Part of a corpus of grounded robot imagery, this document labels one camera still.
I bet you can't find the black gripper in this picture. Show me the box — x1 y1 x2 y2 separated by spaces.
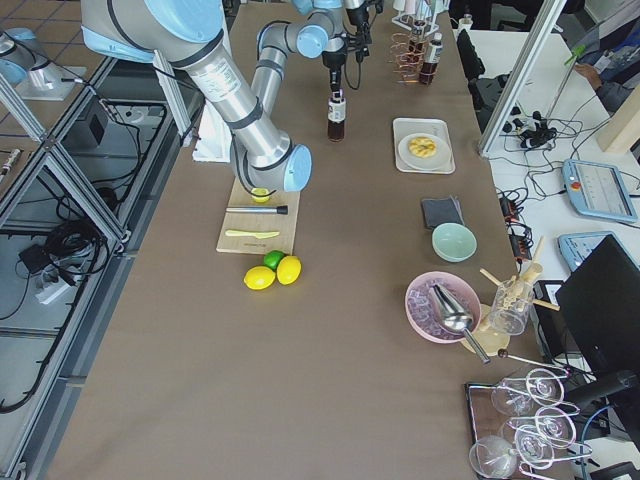
322 48 346 102

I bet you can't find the tea bottle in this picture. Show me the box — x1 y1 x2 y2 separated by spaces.
407 19 426 63
327 97 346 142
418 32 443 85

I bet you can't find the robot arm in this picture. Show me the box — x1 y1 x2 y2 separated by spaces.
251 1 371 126
81 1 312 192

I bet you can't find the white rectangular tray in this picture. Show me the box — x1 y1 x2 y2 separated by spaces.
392 117 455 175

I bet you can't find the dark glass tray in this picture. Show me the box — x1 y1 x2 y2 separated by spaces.
464 381 536 474

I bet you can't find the white round plate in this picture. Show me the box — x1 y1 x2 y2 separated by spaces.
398 133 451 171

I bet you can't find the half lemon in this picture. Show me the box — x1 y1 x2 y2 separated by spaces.
250 188 272 204

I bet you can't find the steel muddler black tip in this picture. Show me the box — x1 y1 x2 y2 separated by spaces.
226 205 289 215

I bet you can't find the grey folded cloth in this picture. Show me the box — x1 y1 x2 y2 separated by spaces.
421 196 464 229

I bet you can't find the yellow plastic knife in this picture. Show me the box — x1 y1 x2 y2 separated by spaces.
224 229 280 239

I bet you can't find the green lime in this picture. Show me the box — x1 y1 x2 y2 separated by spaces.
263 250 287 271

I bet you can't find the lower whole lemon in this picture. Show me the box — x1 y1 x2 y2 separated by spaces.
276 255 302 285

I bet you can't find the whole lemon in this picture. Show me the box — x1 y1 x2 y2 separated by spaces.
243 265 276 291
276 255 302 285

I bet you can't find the mint green bowl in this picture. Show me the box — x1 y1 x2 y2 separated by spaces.
432 223 477 263

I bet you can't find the upper whole lemon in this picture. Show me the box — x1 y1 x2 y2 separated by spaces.
243 265 276 291

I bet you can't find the pink ice bowl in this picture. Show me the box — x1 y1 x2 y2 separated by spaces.
405 271 481 344

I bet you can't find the metal ice scoop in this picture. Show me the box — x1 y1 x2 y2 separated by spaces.
432 284 490 364

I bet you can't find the wooden cup tree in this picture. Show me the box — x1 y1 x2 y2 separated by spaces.
496 236 560 311

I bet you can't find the clear glass pitcher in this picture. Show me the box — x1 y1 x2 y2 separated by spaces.
488 279 533 336

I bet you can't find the blue teach pendant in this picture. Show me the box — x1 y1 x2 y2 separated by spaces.
557 230 628 272
562 159 638 222

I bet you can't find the round wooden stand base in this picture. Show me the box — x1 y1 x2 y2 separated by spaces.
472 304 510 357

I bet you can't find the black monitor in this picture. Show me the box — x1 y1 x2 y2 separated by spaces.
557 236 639 376

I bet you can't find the white power strip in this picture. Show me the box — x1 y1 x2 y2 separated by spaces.
35 282 71 305

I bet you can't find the wine glass upper left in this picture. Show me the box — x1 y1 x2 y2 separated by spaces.
491 379 533 416

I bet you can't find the wine glass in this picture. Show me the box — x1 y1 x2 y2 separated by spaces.
514 425 555 470
524 368 565 407
468 435 517 479
534 407 577 449
491 379 533 416

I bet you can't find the wine glass upper right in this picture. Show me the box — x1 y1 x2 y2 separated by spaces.
524 368 565 407

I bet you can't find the wine glass front left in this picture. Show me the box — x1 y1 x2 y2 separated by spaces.
468 435 517 479

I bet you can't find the wine glass middle right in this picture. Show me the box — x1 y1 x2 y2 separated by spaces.
534 407 577 449

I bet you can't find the wine glass lower middle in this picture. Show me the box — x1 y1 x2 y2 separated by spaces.
514 425 555 470

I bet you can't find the copper wire bottle rack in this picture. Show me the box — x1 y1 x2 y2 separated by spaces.
389 33 426 84

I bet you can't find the braided ring donut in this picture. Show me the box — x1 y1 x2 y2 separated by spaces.
408 136 437 158

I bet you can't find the white wire cup rack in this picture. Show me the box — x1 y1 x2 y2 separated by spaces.
392 0 450 34

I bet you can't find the aluminium frame post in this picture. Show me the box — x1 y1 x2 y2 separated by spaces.
478 0 566 158

